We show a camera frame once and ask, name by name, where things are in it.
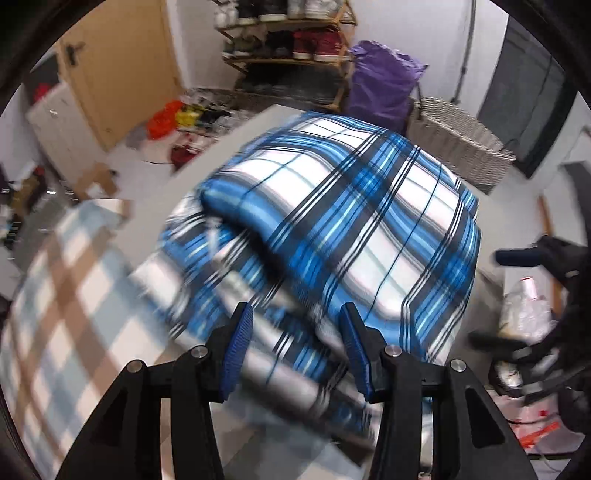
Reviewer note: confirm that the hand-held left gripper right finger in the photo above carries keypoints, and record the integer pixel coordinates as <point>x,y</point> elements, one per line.
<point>358,355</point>

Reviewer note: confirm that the wooden door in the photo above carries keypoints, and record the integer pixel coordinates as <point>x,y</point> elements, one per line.
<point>120,69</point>

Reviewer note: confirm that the purple bag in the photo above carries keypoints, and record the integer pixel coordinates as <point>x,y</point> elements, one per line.
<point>378,83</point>

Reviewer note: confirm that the dark wall panel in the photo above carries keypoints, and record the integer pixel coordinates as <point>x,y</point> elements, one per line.
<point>531,92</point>

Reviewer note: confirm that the checkered blanket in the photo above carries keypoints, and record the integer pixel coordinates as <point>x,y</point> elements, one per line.
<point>69,300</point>

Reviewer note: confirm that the wooden shoe rack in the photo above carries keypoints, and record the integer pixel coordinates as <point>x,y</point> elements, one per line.
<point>295,69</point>

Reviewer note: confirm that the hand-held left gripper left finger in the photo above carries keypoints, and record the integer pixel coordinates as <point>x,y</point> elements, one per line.
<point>238,350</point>

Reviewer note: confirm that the white wardrobe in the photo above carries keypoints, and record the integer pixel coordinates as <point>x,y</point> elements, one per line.
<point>64,129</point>

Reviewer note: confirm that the flat cardboard piece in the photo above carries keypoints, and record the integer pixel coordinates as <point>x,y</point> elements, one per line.
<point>97,180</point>

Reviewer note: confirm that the red plastic bag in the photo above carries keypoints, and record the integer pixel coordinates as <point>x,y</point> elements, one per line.
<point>164,120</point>

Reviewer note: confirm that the grey wicker basket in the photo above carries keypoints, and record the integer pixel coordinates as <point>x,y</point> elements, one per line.
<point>461,138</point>

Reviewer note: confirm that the clear plastic bag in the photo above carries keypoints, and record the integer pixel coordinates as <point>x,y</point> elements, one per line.
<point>526,309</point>

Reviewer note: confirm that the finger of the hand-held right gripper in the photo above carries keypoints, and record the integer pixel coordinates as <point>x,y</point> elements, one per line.
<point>521,256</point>
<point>512,351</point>

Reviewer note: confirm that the blue plaid shirt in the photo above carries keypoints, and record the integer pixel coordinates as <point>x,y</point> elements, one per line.
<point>323,207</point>

